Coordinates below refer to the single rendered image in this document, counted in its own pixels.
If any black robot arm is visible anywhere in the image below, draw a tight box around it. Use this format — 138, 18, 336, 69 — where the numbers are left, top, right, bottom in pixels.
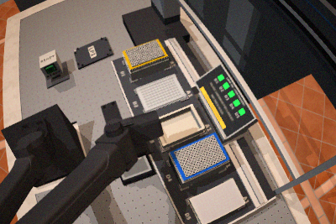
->
0, 101, 164, 224

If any black rectangular pad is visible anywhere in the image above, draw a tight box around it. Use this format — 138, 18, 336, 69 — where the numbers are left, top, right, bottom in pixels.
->
120, 155, 156, 185

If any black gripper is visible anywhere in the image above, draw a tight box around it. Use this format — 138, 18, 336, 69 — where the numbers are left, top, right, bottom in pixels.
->
135, 141, 154, 158

